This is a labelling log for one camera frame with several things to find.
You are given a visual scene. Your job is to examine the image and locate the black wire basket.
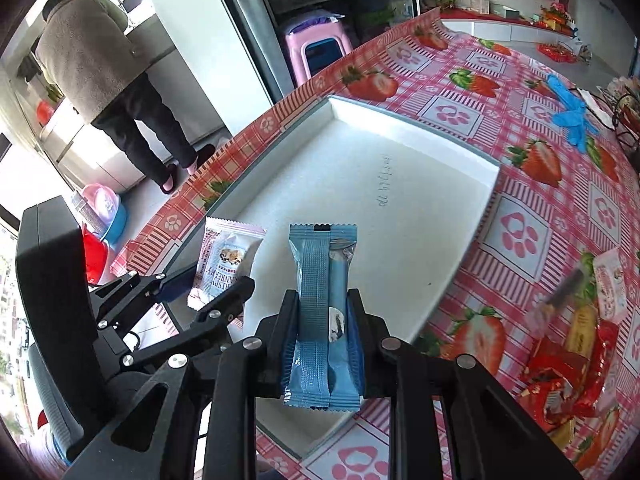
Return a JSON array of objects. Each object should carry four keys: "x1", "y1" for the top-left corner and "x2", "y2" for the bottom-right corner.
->
[{"x1": 613, "y1": 91, "x2": 639, "y2": 172}]

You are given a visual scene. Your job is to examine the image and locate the white shallow tray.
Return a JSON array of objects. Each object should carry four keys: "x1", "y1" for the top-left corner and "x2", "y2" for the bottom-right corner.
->
[{"x1": 158, "y1": 94, "x2": 502, "y2": 461}]

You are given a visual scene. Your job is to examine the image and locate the yellow snack packet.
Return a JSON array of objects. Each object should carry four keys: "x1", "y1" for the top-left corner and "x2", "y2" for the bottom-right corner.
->
[{"x1": 564, "y1": 304, "x2": 598, "y2": 360}]

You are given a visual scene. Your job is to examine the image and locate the pink white snack packet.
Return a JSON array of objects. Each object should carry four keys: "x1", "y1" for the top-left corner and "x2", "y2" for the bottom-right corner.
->
[{"x1": 593, "y1": 248, "x2": 627, "y2": 325}]

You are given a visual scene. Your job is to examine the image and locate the blue snack wrapper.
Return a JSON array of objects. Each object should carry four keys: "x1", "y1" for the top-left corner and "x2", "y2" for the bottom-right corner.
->
[{"x1": 282, "y1": 224, "x2": 363, "y2": 412}]

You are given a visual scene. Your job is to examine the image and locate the pink blue basin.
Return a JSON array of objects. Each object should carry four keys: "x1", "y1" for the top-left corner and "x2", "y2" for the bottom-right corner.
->
[{"x1": 81, "y1": 183, "x2": 128, "y2": 247}]

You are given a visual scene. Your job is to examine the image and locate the blue rubber glove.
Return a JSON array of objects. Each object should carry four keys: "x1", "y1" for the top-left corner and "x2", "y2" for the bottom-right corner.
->
[{"x1": 547, "y1": 74, "x2": 598, "y2": 154}]

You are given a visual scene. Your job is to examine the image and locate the red plastic bucket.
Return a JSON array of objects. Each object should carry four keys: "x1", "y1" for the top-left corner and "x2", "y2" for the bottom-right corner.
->
[{"x1": 82, "y1": 226, "x2": 108, "y2": 285}]

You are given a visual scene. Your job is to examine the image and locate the person in beige coat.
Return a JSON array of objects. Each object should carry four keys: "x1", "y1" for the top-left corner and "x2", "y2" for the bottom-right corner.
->
[{"x1": 36, "y1": 0, "x2": 215, "y2": 195}]

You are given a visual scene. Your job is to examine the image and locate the red snack packet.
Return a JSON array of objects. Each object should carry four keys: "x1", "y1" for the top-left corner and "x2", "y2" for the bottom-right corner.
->
[{"x1": 518, "y1": 321, "x2": 620, "y2": 432}]

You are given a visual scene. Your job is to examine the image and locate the strawberry pattern tablecloth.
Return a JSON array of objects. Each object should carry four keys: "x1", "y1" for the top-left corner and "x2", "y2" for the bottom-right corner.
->
[{"x1": 111, "y1": 11, "x2": 639, "y2": 479}]

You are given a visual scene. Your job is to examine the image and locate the pink plastic stool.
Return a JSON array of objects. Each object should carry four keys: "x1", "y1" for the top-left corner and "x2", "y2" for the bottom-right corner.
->
[{"x1": 280, "y1": 9, "x2": 352, "y2": 87}]

